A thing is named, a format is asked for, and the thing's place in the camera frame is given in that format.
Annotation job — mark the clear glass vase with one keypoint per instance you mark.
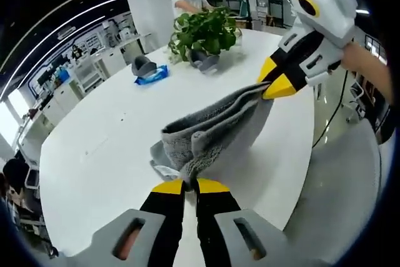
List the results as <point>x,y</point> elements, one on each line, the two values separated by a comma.
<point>238,36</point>

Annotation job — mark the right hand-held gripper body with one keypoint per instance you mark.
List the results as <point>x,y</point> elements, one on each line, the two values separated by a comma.
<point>334,7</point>

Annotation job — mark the grey towel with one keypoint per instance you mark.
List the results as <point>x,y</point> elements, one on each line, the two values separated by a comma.
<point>212,135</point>

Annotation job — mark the white slatted chair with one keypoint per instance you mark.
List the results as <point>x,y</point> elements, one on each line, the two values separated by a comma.
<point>92,73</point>

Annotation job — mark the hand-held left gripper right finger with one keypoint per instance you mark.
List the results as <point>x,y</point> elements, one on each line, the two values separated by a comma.
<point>215,217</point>

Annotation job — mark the white office chair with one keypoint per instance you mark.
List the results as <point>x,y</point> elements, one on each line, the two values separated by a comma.
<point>357,101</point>

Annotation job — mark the white table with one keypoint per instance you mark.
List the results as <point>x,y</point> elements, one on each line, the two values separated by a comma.
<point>109,117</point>

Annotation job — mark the blue wipes packet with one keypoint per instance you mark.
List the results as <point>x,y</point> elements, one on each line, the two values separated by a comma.
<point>153,76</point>

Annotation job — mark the blue storage bin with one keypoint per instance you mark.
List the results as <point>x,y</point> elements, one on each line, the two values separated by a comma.
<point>64,74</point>

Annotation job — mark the green potted plant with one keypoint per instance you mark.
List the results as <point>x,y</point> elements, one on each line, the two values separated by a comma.
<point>203,32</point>

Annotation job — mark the white square pillar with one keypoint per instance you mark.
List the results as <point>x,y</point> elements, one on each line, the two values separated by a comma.
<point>147,7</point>

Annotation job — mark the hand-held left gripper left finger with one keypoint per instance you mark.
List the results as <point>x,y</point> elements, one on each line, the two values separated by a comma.
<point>162,204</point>

